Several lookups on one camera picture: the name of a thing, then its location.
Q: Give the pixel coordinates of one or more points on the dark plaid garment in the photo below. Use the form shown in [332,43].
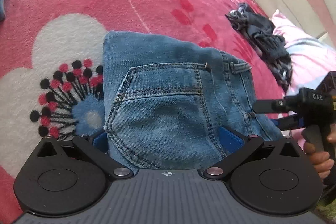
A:
[265,37]

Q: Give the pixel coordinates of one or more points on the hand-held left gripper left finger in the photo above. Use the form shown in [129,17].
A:
[99,141]

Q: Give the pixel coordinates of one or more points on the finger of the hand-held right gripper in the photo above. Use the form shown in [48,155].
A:
[270,106]
[288,123]

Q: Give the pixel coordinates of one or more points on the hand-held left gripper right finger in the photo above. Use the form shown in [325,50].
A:
[231,141]

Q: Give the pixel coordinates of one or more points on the blue denim jeans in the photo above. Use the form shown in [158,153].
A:
[162,108]

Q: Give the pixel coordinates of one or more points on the person's right hand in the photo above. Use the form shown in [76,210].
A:
[321,163]

